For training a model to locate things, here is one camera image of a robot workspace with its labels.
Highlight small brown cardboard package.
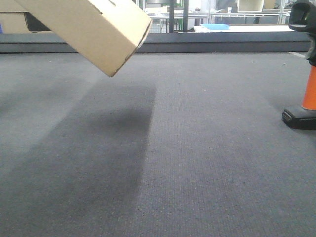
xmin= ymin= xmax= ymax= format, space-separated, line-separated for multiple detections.
xmin=18 ymin=0 xmax=152 ymax=77

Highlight orange black barcode scanner gun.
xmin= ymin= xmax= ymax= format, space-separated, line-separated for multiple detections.
xmin=282 ymin=0 xmax=316 ymax=130

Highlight blue plastic tray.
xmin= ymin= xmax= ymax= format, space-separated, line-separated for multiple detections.
xmin=200 ymin=24 xmax=230 ymax=31

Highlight white plastic bin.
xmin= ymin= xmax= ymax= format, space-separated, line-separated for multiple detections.
xmin=237 ymin=0 xmax=264 ymax=13

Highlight white shelving rack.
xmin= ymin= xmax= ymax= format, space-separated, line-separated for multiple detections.
xmin=209 ymin=12 xmax=290 ymax=25

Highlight large brown Ecoflow carton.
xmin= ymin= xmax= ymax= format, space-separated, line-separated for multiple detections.
xmin=0 ymin=12 xmax=52 ymax=34

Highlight black vertical post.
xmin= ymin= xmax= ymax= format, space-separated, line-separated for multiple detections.
xmin=168 ymin=0 xmax=175 ymax=33

